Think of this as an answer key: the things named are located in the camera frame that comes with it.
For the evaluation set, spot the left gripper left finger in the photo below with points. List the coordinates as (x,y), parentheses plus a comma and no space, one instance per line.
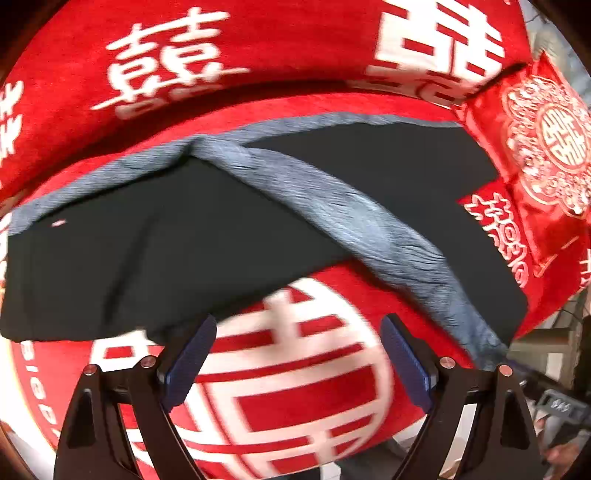
(93,441)

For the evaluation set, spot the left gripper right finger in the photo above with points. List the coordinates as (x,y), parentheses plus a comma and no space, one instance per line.
(502,443)

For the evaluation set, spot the black pants with grey waistband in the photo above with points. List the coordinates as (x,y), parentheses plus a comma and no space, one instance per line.
(210,223)

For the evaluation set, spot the grey stand with label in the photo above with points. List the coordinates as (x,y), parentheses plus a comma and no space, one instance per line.
(562,406)

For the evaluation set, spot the red sofa with white characters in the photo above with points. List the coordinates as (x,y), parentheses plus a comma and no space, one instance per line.
(297,378)

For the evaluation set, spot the red embroidered cushion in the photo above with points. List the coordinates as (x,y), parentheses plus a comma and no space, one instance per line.
(536,130)

